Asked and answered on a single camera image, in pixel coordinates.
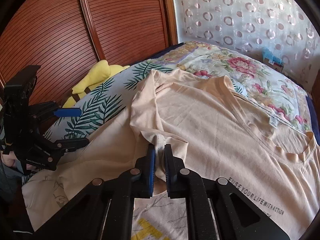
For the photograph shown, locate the peach t-shirt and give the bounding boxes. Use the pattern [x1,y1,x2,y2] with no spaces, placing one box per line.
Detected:
[37,70,319,239]

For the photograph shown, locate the floral quilt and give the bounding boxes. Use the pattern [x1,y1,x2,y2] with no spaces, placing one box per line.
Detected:
[152,41,312,132]

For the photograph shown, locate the navy blue bed sheet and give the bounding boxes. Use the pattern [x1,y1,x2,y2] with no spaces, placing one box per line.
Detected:
[306,96,320,145]

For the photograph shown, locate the brown louvered wardrobe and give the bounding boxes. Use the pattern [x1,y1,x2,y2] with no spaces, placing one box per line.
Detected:
[1,0,177,103]

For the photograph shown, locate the circle pattern sheer curtain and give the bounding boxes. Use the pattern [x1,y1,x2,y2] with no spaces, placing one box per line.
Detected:
[174,0,319,90]

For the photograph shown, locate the green leaf print blanket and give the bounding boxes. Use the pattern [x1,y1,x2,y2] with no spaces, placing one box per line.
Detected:
[44,60,254,142]

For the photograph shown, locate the blue item on box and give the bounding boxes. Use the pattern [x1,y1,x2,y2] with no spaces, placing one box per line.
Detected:
[262,47,284,73]

